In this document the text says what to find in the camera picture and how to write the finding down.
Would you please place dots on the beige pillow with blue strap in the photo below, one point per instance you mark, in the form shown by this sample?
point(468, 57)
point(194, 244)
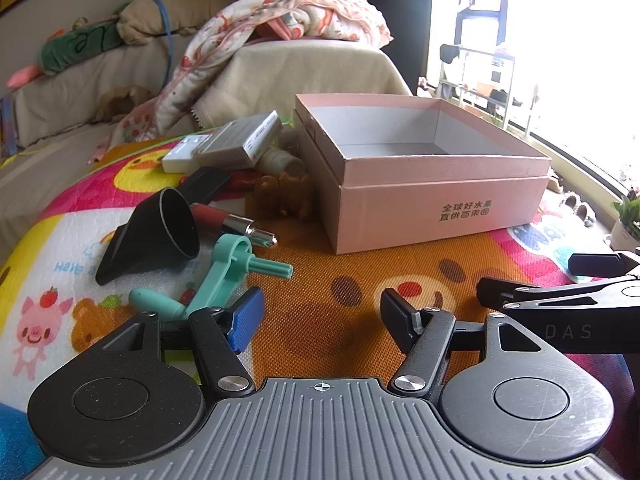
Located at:
point(142, 20)

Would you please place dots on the metal balcony shelf rack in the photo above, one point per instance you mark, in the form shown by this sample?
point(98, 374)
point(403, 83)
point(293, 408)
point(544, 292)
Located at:
point(489, 82)

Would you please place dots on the black funnel nozzle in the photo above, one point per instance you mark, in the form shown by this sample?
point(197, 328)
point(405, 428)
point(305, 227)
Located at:
point(161, 231)

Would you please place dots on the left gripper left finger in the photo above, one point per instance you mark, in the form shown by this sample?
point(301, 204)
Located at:
point(220, 335)

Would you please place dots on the brown toy dog figurine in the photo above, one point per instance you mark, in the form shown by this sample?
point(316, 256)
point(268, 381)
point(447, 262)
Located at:
point(286, 196)

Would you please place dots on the red cigarette lighter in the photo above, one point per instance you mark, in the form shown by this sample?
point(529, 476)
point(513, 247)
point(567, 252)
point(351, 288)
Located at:
point(243, 180)

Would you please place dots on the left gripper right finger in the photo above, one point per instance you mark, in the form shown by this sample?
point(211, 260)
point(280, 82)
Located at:
point(423, 337)

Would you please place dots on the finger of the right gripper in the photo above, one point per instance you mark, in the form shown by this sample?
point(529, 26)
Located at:
point(530, 297)
point(611, 265)

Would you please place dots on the white flat device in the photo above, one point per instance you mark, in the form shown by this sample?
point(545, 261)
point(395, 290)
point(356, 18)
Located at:
point(181, 159)

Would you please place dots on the red lipstick tube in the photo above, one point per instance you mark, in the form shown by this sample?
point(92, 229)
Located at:
point(214, 220)

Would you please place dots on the white battery charger box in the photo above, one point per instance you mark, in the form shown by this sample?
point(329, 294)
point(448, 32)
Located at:
point(238, 144)

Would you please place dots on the green plush pillow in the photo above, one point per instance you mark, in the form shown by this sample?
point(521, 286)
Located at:
point(78, 46)

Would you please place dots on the teal plastic hand crank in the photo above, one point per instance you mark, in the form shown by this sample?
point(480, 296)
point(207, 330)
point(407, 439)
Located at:
point(232, 260)

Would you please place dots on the potted green plant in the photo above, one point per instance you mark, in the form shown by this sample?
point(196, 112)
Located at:
point(625, 233)

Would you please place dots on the colourful cartoon play mat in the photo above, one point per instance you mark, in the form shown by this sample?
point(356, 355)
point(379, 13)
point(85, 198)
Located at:
point(321, 322)

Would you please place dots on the cream lotion tube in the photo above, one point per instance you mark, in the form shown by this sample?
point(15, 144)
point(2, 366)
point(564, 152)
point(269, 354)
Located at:
point(281, 156)

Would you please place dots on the pink cardboard box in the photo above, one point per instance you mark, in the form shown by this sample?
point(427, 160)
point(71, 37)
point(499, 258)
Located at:
point(399, 170)

